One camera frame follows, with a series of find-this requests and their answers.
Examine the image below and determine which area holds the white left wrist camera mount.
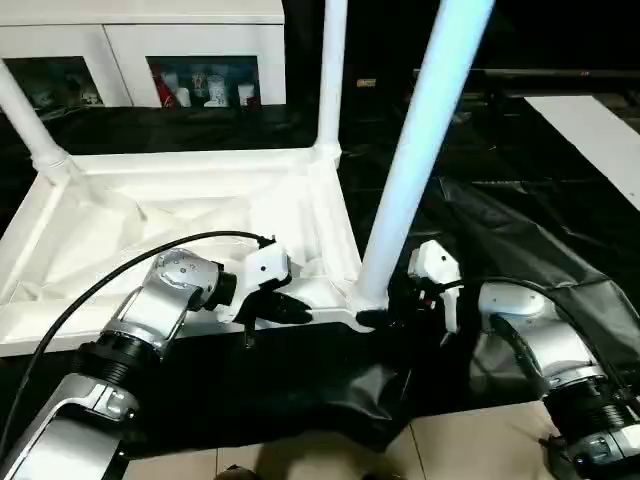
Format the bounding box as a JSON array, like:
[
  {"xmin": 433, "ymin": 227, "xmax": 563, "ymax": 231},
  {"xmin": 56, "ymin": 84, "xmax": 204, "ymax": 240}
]
[{"xmin": 217, "ymin": 239, "xmax": 294, "ymax": 324}]

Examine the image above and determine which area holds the black work mat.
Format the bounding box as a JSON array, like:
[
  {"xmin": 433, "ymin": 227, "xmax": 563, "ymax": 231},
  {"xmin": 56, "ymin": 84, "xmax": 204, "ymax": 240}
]
[{"xmin": 0, "ymin": 102, "xmax": 640, "ymax": 451}]

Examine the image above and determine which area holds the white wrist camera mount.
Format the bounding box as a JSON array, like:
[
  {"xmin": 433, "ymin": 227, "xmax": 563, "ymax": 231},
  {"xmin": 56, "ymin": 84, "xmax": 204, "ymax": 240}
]
[
  {"xmin": 217, "ymin": 239, "xmax": 294, "ymax": 324},
  {"xmin": 407, "ymin": 239, "xmax": 461, "ymax": 334}
]

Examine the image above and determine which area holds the long black rod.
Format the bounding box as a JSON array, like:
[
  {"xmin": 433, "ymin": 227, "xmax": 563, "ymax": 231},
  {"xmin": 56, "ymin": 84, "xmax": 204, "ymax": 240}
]
[{"xmin": 414, "ymin": 68, "xmax": 640, "ymax": 85}]

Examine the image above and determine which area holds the flat white board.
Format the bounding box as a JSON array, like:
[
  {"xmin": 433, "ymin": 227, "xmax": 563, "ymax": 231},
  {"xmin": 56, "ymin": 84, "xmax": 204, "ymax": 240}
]
[{"xmin": 523, "ymin": 95, "xmax": 640, "ymax": 201}]

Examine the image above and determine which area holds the black left wrist camera cable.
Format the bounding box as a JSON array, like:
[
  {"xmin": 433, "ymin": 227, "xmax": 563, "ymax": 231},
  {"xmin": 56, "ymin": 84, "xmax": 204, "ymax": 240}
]
[{"xmin": 0, "ymin": 229, "xmax": 276, "ymax": 441}]

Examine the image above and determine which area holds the white glass door cabinet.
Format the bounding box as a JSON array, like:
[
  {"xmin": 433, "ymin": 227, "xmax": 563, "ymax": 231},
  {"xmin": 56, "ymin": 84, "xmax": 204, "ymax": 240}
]
[{"xmin": 0, "ymin": 0, "xmax": 287, "ymax": 109}]

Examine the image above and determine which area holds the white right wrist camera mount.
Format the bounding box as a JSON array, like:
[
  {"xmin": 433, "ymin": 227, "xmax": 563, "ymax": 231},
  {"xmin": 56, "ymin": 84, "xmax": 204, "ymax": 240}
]
[{"xmin": 407, "ymin": 239, "xmax": 461, "ymax": 334}]

